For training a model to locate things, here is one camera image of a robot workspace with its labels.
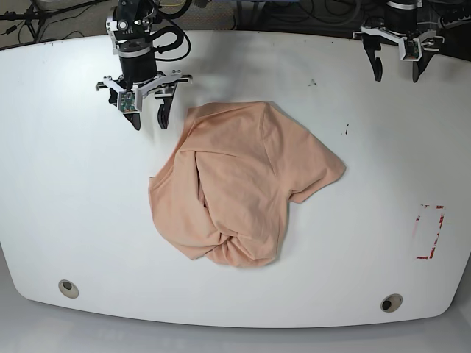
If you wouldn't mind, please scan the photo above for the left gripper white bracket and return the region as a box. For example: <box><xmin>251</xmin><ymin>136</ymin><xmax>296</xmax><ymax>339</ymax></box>
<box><xmin>353</xmin><ymin>25</ymin><xmax>444</xmax><ymax>82</ymax></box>

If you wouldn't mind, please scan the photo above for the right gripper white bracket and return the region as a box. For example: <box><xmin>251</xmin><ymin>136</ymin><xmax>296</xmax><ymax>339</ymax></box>
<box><xmin>96</xmin><ymin>71</ymin><xmax>193</xmax><ymax>131</ymax></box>

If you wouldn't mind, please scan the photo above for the peach T-shirt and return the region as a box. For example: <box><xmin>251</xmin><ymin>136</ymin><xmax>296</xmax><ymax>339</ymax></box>
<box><xmin>149</xmin><ymin>101</ymin><xmax>346</xmax><ymax>268</ymax></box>

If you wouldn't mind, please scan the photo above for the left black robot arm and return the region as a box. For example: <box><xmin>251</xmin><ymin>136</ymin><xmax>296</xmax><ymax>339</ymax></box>
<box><xmin>353</xmin><ymin>1</ymin><xmax>445</xmax><ymax>82</ymax></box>

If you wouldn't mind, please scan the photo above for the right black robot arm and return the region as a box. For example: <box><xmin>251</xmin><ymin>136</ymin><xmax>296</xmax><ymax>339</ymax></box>
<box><xmin>96</xmin><ymin>1</ymin><xmax>192</xmax><ymax>131</ymax></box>

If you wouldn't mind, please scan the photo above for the white power strip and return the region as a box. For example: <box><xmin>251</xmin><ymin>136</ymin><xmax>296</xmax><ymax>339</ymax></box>
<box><xmin>440</xmin><ymin>8</ymin><xmax>470</xmax><ymax>29</ymax></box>

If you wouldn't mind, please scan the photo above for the black tripod stand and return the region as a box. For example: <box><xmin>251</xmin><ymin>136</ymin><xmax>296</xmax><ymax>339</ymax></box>
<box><xmin>1</xmin><ymin>1</ymin><xmax>104</xmax><ymax>45</ymax></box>

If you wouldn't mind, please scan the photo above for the left table grommet hole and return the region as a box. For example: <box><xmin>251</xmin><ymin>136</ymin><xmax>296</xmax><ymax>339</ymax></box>
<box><xmin>58</xmin><ymin>279</ymin><xmax>79</xmax><ymax>299</ymax></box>

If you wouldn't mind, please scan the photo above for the table grommet hole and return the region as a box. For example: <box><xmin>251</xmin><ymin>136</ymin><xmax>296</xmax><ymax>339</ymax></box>
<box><xmin>380</xmin><ymin>293</ymin><xmax>403</xmax><ymax>313</ymax></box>
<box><xmin>58</xmin><ymin>279</ymin><xmax>79</xmax><ymax>299</ymax></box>

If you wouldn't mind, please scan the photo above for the red tape rectangle marking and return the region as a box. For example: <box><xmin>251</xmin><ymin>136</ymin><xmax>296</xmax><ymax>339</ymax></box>
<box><xmin>412</xmin><ymin>204</ymin><xmax>445</xmax><ymax>260</ymax></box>

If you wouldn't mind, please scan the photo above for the right table grommet hole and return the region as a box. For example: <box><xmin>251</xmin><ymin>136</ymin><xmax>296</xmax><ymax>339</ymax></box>
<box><xmin>380</xmin><ymin>293</ymin><xmax>403</xmax><ymax>313</ymax></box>

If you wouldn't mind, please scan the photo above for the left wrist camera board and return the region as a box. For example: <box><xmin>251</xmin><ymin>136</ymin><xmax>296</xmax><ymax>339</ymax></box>
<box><xmin>398</xmin><ymin>38</ymin><xmax>422</xmax><ymax>62</ymax></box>

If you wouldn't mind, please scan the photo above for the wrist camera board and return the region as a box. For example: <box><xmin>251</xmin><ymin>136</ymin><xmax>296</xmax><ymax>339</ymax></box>
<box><xmin>117</xmin><ymin>91</ymin><xmax>137</xmax><ymax>114</ymax></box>
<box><xmin>398</xmin><ymin>38</ymin><xmax>422</xmax><ymax>62</ymax></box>

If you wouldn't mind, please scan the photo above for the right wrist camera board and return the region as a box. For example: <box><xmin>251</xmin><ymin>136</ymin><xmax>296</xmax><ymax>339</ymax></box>
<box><xmin>117</xmin><ymin>91</ymin><xmax>137</xmax><ymax>114</ymax></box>

